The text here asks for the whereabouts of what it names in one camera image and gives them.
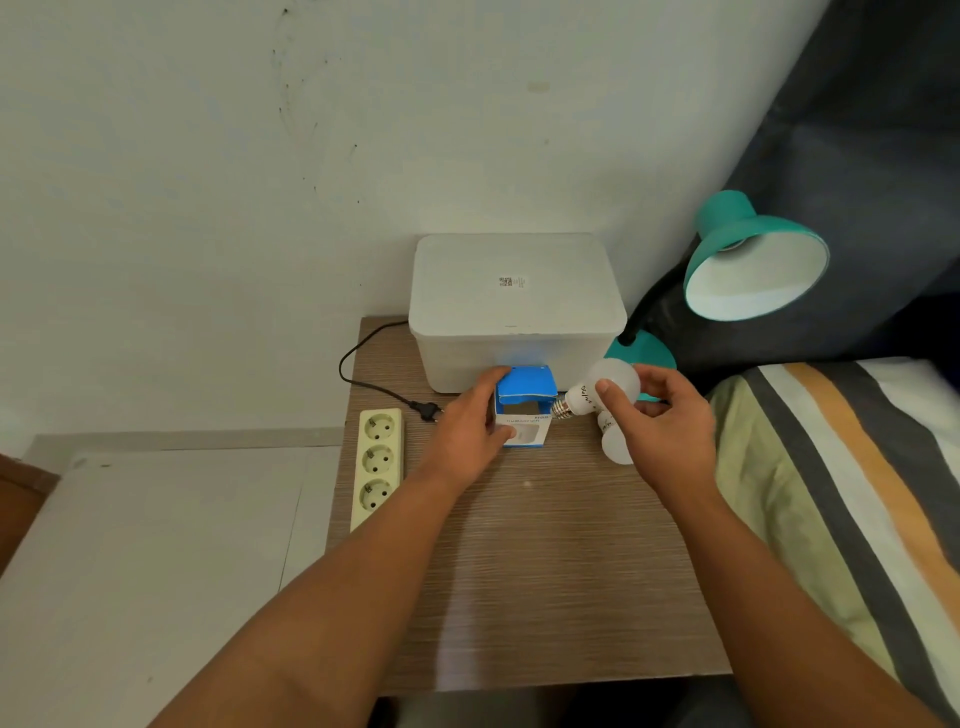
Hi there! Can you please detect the white light bulb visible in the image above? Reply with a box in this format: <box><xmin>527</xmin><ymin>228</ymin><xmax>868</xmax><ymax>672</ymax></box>
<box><xmin>597</xmin><ymin>411</ymin><xmax>636</xmax><ymax>466</ymax></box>
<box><xmin>551</xmin><ymin>357</ymin><xmax>642</xmax><ymax>422</ymax></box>

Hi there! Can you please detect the white power strip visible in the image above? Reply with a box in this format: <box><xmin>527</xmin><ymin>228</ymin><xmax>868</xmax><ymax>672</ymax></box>
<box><xmin>349</xmin><ymin>408</ymin><xmax>405</xmax><ymax>533</ymax></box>

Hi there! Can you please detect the person's left hand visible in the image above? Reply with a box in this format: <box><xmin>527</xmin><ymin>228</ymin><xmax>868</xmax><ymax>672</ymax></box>
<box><xmin>416</xmin><ymin>366</ymin><xmax>519</xmax><ymax>498</ymax></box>

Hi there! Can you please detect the black power cable with plug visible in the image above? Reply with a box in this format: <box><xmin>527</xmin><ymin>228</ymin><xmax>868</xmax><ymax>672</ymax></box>
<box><xmin>338</xmin><ymin>320</ymin><xmax>444</xmax><ymax>424</ymax></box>

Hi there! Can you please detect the person's right hand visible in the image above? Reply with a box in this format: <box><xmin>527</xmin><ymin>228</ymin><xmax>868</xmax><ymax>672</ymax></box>
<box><xmin>595</xmin><ymin>365</ymin><xmax>719</xmax><ymax>511</ymax></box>

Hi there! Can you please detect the teal desk lamp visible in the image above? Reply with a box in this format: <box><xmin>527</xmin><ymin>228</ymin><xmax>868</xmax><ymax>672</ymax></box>
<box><xmin>603</xmin><ymin>189</ymin><xmax>831</xmax><ymax>403</ymax></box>

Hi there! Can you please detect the person's left forearm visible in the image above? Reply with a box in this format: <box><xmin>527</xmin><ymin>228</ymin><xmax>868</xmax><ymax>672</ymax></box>
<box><xmin>148</xmin><ymin>465</ymin><xmax>481</xmax><ymax>728</ymax></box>

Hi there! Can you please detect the dark grey fabric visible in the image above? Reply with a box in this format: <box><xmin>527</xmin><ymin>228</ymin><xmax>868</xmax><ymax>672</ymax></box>
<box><xmin>628</xmin><ymin>0</ymin><xmax>960</xmax><ymax>393</ymax></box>

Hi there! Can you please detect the white lidded storage box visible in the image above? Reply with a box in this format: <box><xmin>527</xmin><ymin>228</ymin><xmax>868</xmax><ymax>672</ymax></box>
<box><xmin>408</xmin><ymin>233</ymin><xmax>628</xmax><ymax>396</ymax></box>

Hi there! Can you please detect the brown wooden furniture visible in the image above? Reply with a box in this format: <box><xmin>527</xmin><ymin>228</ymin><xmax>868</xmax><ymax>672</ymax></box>
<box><xmin>0</xmin><ymin>453</ymin><xmax>61</xmax><ymax>575</ymax></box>

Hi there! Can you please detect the striped bed cover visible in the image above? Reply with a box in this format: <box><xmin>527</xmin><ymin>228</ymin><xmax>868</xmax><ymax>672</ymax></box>
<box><xmin>707</xmin><ymin>357</ymin><xmax>960</xmax><ymax>726</ymax></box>

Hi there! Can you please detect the person's right forearm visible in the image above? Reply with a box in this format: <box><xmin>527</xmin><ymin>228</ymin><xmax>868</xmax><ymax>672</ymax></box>
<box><xmin>660</xmin><ymin>483</ymin><xmax>948</xmax><ymax>728</ymax></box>

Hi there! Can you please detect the blue and white bulb box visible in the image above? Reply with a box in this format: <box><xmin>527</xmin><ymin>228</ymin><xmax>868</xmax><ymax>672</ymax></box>
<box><xmin>493</xmin><ymin>365</ymin><xmax>560</xmax><ymax>449</ymax></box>

